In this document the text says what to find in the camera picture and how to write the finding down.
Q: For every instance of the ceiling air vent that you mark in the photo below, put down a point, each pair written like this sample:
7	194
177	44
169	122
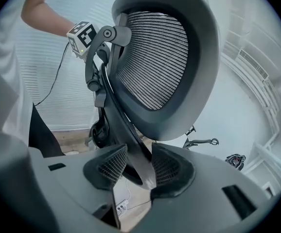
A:
253	64

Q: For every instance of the person's left forearm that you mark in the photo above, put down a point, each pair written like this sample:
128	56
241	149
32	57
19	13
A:
48	16

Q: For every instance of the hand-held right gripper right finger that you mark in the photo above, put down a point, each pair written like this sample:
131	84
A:
203	198

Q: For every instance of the black office chair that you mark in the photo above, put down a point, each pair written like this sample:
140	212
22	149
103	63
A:
160	69
198	141

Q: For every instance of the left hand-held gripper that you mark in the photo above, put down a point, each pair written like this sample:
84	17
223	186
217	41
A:
82	33

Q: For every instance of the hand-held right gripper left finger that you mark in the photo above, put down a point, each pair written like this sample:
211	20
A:
82	190

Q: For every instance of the person's white shirt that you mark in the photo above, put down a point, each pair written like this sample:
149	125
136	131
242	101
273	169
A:
6	69

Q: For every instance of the white venetian blinds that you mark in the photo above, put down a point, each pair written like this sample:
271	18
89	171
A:
70	93

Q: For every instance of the person's black trousers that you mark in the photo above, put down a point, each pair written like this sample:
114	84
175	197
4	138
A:
43	135

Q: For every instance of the white power strip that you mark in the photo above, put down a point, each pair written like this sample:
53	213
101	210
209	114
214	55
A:
121	205

